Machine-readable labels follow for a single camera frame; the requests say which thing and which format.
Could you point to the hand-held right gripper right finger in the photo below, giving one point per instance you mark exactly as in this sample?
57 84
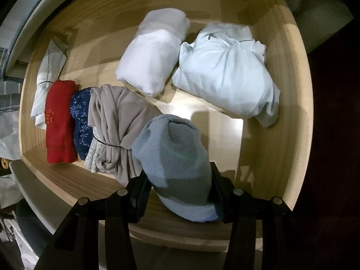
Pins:
222 199

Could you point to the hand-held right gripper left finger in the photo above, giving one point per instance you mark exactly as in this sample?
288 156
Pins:
140 197

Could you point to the grey-blue sock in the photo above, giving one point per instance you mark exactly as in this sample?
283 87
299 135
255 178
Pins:
174 157

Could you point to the grey fronted wooden drawer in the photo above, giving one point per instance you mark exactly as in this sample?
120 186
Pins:
219 135

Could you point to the blue floral underwear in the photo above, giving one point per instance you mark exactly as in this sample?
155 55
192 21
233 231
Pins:
80 112

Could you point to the red underwear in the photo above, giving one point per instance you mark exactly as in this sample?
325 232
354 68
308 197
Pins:
59 123

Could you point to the white patterned cloth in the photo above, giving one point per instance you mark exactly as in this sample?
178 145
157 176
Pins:
94 153

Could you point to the beige tied garment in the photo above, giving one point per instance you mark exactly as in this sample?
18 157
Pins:
118 118

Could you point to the light blue folded garment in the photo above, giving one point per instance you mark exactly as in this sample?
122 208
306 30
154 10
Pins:
225 73

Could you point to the white plastic bag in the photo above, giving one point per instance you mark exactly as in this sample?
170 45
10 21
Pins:
8 140

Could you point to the white tied garment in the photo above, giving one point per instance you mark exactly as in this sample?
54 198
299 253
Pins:
47 67

